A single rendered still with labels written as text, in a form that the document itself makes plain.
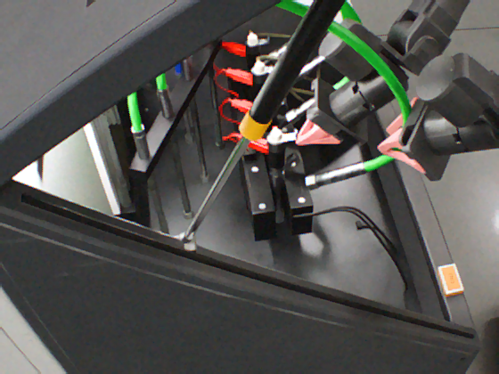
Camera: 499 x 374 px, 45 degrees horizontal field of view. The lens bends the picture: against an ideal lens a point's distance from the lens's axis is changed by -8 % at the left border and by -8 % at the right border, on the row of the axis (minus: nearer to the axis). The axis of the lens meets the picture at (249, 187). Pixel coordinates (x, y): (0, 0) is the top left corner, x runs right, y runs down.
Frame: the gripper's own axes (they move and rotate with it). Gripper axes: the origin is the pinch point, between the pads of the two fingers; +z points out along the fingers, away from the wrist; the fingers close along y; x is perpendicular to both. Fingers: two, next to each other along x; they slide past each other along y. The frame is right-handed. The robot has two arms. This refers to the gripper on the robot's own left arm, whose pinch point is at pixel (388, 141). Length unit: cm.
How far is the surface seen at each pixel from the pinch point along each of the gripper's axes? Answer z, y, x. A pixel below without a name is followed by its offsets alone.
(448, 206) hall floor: 94, -63, 99
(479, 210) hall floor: 86, -67, 108
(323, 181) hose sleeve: 10.4, 5.6, 0.1
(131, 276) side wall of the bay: -5.9, 33.8, -21.7
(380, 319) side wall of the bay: -3.9, 21.4, 8.2
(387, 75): -8.2, -0.8, -9.6
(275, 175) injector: 25.6, 2.9, 0.6
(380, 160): 1.8, 2.0, 1.4
